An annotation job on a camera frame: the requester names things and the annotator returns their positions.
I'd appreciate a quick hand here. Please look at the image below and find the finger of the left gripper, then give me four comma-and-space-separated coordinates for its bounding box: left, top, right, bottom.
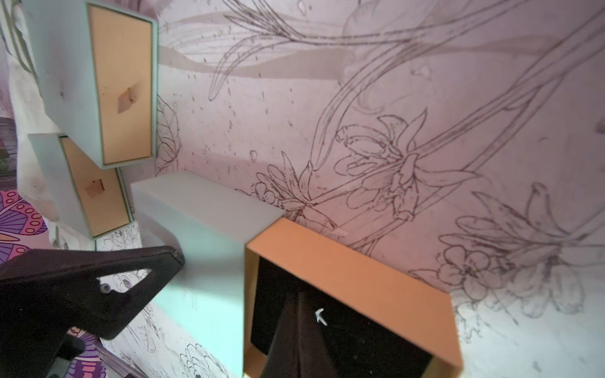
1, 246, 184, 377

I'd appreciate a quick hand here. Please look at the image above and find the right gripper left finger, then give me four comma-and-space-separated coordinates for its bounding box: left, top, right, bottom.
261, 294, 299, 378

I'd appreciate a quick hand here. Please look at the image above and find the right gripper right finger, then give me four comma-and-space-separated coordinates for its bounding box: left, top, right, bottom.
297, 302, 364, 377

